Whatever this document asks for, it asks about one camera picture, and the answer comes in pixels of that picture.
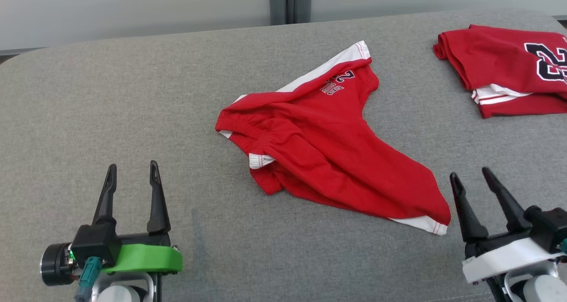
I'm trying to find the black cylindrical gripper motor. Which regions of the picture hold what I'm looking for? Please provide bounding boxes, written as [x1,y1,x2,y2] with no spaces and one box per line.
[40,243,76,287]

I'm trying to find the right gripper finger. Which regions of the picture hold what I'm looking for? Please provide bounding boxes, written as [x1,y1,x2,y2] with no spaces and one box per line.
[450,172,489,244]
[482,167,532,232]

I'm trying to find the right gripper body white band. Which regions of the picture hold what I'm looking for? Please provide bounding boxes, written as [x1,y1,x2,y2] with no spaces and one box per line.
[462,231,563,302]

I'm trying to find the red shorts white side stripes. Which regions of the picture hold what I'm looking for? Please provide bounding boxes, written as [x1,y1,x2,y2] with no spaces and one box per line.
[215,40,451,236]

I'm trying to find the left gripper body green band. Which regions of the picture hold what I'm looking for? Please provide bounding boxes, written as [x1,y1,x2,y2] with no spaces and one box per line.
[102,232,183,275]

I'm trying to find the grey post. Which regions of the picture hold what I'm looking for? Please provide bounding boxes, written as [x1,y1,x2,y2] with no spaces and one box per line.
[269,0,313,26]

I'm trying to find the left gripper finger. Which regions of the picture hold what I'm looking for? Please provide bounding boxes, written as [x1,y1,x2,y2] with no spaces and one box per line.
[92,163,118,225]
[147,160,171,235]

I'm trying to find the red jersey number 23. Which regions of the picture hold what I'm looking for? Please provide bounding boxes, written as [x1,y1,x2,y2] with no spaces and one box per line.
[433,24,567,119]

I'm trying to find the grey fabric sofa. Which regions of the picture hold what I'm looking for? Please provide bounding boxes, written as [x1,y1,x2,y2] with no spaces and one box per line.
[0,8,567,302]

